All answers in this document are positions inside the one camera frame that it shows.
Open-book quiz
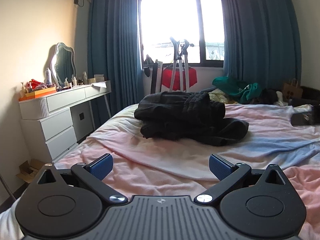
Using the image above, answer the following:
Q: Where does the black quilted jacket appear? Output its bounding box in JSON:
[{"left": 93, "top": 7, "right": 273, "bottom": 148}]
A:
[{"left": 134, "top": 92, "right": 249, "bottom": 146}]

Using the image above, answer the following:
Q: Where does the pastel bed sheet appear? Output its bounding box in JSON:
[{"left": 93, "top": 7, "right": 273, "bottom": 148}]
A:
[{"left": 0, "top": 102, "right": 320, "bottom": 240}]

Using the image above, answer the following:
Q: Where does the white dresser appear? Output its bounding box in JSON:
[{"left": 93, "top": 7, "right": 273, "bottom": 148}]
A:
[{"left": 19, "top": 81, "right": 111, "bottom": 163}]

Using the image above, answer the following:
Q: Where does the cardboard box on floor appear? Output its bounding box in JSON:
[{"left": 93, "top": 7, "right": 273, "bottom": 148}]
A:
[{"left": 16, "top": 159, "right": 44, "bottom": 184}]

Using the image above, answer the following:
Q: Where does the green garment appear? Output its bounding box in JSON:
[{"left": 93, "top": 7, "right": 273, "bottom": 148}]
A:
[{"left": 212, "top": 76, "right": 263, "bottom": 104}]

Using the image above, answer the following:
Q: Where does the dark box on bed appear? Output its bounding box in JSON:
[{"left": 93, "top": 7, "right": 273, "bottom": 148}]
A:
[{"left": 291, "top": 111, "right": 319, "bottom": 126}]

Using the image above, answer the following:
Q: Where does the brown paper bag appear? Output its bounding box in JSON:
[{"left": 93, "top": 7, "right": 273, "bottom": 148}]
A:
[{"left": 282, "top": 79, "right": 303, "bottom": 102}]

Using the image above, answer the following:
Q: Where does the orange tray with cosmetics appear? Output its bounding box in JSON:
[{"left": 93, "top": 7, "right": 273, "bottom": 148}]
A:
[{"left": 18, "top": 79, "right": 56, "bottom": 101}]

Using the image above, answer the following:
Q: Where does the white spray bottle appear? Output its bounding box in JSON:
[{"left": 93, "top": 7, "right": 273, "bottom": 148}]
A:
[{"left": 45, "top": 68, "right": 52, "bottom": 85}]

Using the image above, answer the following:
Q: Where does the left teal curtain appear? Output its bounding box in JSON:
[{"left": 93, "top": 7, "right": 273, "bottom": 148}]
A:
[{"left": 87, "top": 0, "right": 144, "bottom": 127}]

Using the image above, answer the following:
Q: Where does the teal curtain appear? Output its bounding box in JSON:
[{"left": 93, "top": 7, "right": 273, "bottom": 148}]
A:
[
  {"left": 221, "top": 0, "right": 302, "bottom": 89},
  {"left": 87, "top": 0, "right": 144, "bottom": 127}
]

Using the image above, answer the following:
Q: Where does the right teal curtain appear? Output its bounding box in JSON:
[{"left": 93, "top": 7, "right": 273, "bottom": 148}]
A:
[{"left": 221, "top": 0, "right": 302, "bottom": 89}]

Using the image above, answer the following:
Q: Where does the window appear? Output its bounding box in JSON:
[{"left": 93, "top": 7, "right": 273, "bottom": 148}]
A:
[{"left": 138, "top": 0, "right": 225, "bottom": 68}]

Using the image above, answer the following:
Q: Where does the wavy frame vanity mirror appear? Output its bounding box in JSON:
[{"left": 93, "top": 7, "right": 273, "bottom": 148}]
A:
[{"left": 50, "top": 42, "right": 77, "bottom": 87}]

